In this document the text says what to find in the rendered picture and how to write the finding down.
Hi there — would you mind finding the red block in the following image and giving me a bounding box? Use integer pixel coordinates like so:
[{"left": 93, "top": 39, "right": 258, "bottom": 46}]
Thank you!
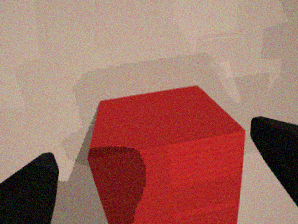
[{"left": 86, "top": 85, "right": 245, "bottom": 224}]

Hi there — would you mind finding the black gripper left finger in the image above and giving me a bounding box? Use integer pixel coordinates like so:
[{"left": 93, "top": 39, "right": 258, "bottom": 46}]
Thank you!
[{"left": 0, "top": 152, "right": 59, "bottom": 224}]

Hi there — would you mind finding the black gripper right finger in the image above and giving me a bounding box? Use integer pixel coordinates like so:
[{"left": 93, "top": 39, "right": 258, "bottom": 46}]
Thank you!
[{"left": 250, "top": 116, "right": 298, "bottom": 205}]

